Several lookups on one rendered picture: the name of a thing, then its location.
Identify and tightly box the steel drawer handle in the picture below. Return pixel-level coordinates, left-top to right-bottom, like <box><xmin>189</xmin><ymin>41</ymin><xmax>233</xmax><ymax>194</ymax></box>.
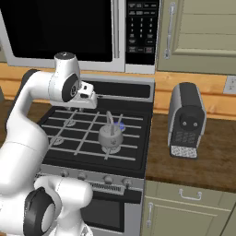
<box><xmin>178</xmin><ymin>188</ymin><xmax>204</xmax><ymax>202</ymax></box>

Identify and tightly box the steel microwave door handle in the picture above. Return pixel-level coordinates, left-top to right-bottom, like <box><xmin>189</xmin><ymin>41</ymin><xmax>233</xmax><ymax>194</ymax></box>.
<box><xmin>112</xmin><ymin>0</ymin><xmax>122</xmax><ymax>60</ymax></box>

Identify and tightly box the grey kettle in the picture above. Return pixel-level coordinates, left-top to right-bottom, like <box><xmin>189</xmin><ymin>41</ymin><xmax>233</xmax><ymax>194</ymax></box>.
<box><xmin>98</xmin><ymin>111</ymin><xmax>124</xmax><ymax>149</ymax></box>

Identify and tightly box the steel wall cupboard handle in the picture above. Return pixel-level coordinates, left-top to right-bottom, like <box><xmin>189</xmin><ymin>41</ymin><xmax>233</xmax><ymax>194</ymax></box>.
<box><xmin>163</xmin><ymin>1</ymin><xmax>178</xmax><ymax>60</ymax></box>

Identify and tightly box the green base cupboard door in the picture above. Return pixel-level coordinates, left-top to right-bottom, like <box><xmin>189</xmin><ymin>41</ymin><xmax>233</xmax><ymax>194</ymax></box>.
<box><xmin>140</xmin><ymin>196</ymin><xmax>229</xmax><ymax>236</ymax></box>

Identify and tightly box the black microwave door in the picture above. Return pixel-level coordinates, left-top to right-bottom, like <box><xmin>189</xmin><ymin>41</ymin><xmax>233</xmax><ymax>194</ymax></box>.
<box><xmin>0</xmin><ymin>0</ymin><xmax>126</xmax><ymax>74</ymax></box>

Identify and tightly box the black and grey coffee machine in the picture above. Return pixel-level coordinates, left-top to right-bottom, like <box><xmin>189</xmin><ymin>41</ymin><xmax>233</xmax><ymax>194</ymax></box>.
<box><xmin>167</xmin><ymin>81</ymin><xmax>207</xmax><ymax>159</ymax></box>

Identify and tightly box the steel oven door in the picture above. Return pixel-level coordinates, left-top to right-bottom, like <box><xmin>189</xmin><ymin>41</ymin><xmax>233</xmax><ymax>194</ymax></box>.
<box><xmin>78</xmin><ymin>185</ymin><xmax>146</xmax><ymax>236</ymax></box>

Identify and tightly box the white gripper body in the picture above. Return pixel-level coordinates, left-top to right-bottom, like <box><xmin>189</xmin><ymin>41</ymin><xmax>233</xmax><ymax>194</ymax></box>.
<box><xmin>65</xmin><ymin>91</ymin><xmax>99</xmax><ymax>111</ymax></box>

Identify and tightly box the steel base cupboard handle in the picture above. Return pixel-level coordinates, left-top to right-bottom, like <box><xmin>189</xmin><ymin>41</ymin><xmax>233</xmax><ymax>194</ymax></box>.
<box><xmin>146</xmin><ymin>202</ymin><xmax>154</xmax><ymax>229</ymax></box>

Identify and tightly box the green drawer front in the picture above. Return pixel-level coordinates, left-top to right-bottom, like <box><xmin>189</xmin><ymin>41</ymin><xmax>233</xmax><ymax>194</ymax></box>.
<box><xmin>143</xmin><ymin>180</ymin><xmax>236</xmax><ymax>214</ymax></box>

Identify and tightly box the black and steel stove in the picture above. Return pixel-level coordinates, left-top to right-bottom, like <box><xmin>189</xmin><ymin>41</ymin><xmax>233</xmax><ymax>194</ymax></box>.
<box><xmin>34</xmin><ymin>73</ymin><xmax>157</xmax><ymax>236</ymax></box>

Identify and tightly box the white wall socket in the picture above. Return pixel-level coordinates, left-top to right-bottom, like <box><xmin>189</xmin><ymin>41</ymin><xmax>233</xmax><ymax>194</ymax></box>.
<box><xmin>223</xmin><ymin>76</ymin><xmax>236</xmax><ymax>95</ymax></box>

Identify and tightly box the green wall cupboard door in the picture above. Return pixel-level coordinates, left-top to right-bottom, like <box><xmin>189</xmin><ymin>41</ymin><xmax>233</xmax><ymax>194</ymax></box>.
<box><xmin>156</xmin><ymin>0</ymin><xmax>236</xmax><ymax>76</ymax></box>

